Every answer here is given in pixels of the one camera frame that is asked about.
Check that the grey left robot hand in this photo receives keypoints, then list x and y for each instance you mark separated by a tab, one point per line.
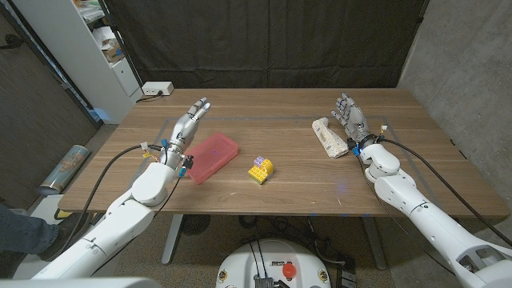
182	134

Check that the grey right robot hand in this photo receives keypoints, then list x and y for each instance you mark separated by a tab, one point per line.
356	120

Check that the pink plastic pencil case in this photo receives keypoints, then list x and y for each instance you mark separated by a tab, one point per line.
216	154

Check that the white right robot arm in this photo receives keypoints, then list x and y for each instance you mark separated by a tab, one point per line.
432	228

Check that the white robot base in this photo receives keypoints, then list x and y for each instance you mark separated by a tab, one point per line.
248	260

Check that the black box beside robot base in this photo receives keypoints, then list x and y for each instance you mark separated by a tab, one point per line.
347	279

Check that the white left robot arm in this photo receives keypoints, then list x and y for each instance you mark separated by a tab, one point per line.
120	224

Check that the white patterned pen bag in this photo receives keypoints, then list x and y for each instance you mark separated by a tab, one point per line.
328	138

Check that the white power strip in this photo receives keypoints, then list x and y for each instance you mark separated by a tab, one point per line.
157	88

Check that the yellow and purple lego stack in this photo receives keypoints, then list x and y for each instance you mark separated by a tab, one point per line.
262	170

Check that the black round floor object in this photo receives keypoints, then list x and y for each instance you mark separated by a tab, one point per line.
195	224

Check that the grey table leg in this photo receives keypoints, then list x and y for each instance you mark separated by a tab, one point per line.
374	244
172	240

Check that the cardboard box with blue tape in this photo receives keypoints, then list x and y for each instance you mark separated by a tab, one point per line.
113	53

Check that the rolled printed poster tube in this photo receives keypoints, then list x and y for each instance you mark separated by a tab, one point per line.
66	168

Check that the black curtain backdrop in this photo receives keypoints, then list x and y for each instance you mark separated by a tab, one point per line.
260	40

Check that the white shelf cabinet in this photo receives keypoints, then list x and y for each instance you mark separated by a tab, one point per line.
72	48

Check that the person's dark shoe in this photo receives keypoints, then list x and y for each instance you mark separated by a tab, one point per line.
66	236

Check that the red emergency stop button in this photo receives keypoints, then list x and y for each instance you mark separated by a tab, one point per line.
289	270

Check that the person's leg in jeans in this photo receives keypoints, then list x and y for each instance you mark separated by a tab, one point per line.
24	234

